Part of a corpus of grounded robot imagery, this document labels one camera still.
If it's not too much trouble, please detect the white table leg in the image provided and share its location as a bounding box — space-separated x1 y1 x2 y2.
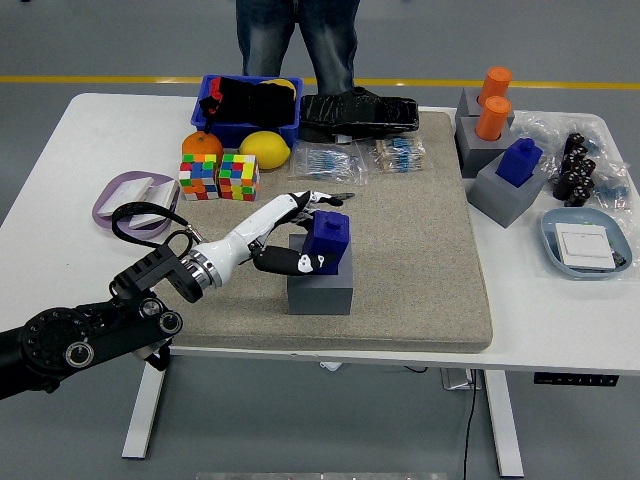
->
121 353 170 460
482 369 525 478

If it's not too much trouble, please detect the black table control panel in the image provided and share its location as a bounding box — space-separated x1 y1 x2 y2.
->
532 372 620 389

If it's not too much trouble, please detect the black cloth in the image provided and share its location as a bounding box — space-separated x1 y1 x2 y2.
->
199 76 297 126

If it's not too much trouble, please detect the black power cable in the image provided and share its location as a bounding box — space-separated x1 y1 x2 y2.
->
462 369 480 480

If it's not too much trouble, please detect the person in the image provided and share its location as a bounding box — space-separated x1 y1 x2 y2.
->
234 0 362 96

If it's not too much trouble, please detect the orange cylinder seal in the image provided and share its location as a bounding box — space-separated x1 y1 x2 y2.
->
478 66 514 107
474 95 513 143

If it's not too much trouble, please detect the white switch panel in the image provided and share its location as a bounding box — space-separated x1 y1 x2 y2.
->
97 177 155 219
128 179 180 231
553 222 617 272

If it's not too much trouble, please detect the grey square seal holder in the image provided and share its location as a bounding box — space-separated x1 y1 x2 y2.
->
467 149 550 230
286 234 355 316
455 87 516 126
453 115 514 179

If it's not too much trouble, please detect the beige fabric mat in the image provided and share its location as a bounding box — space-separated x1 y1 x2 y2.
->
147 110 495 355

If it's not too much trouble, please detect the black wrapped keyboard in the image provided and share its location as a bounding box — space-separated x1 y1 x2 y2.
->
298 85 420 144

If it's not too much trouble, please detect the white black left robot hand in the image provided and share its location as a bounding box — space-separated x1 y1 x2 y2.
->
192 189 345 294

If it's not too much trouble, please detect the colourful puzzle cube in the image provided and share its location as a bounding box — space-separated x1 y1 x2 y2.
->
217 152 261 202
178 152 220 202

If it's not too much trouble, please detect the yellow lemon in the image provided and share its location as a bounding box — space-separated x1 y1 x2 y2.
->
238 131 292 169

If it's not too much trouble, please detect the purple tray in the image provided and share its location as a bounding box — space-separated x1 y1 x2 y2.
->
91 170 181 242

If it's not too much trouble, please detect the grey box under table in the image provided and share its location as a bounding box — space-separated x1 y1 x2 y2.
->
439 368 484 391

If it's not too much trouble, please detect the clear bag of blue components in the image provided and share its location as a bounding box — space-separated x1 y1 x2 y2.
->
592 162 632 211
512 110 609 174

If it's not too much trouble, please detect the clear bag of blue resistors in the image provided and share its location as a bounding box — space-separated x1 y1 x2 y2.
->
359 135 429 174
288 142 370 187

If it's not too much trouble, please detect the orange fruit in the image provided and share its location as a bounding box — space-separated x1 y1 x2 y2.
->
181 131 225 162

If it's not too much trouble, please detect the blue square seal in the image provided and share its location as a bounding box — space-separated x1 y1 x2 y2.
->
494 137 544 189
301 208 352 276

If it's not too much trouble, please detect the red strap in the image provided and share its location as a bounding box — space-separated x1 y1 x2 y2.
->
207 78 223 119

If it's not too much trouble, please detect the light blue tray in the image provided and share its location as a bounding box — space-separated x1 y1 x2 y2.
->
540 207 632 280

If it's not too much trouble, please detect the blue plastic bin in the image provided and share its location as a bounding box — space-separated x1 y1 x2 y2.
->
190 74 305 150

